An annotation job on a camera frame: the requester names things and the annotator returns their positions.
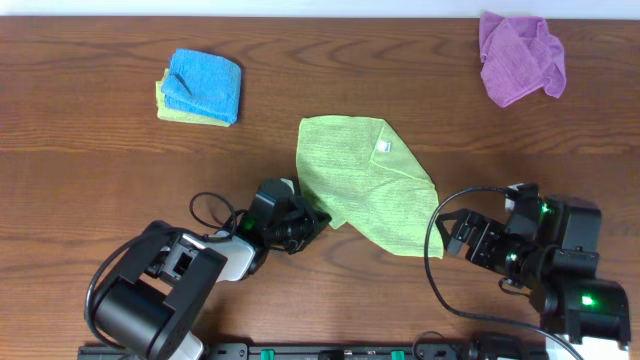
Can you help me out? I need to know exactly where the left black cable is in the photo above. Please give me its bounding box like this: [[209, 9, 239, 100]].
[[83, 191, 251, 351]]

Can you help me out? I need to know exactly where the crumpled purple cloth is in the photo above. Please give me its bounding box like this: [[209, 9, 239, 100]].
[[478, 11, 567, 108]]

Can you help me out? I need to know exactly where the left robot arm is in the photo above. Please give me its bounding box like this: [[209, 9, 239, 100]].
[[84, 190, 331, 360]]

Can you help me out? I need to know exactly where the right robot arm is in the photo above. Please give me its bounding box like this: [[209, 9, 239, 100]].
[[428, 189, 631, 358]]

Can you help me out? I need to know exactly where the folded yellow-green cloth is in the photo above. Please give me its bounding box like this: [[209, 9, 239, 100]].
[[155, 68, 230, 128]]

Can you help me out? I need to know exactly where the folded blue cloth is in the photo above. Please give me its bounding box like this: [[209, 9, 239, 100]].
[[157, 49, 242, 126]]

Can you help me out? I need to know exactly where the light green microfiber cloth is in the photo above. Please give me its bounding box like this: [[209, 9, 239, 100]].
[[296, 115, 443, 258]]

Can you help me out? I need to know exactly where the right black cable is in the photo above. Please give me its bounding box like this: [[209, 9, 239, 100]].
[[423, 186, 586, 360]]

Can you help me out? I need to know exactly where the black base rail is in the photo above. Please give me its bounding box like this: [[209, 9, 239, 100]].
[[77, 333, 551, 360]]

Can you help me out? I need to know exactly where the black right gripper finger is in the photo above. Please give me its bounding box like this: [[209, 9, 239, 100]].
[[446, 227, 468, 256], [436, 209, 468, 249]]

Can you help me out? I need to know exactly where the black cable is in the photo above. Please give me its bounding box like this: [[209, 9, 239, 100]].
[[83, 191, 251, 351], [423, 186, 586, 360]]

